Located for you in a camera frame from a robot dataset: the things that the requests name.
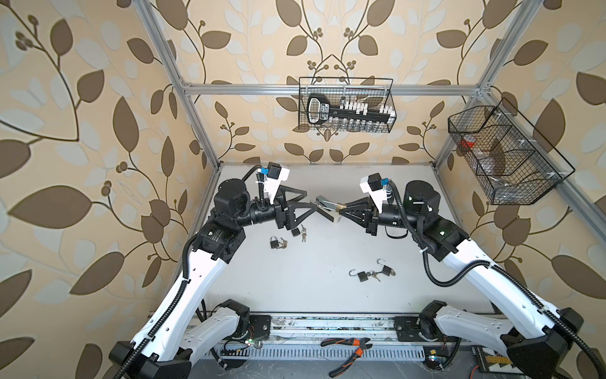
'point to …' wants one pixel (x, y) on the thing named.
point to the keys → (374, 274)
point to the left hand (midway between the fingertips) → (311, 202)
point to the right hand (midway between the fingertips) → (343, 210)
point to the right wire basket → (514, 163)
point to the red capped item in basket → (469, 140)
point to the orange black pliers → (359, 344)
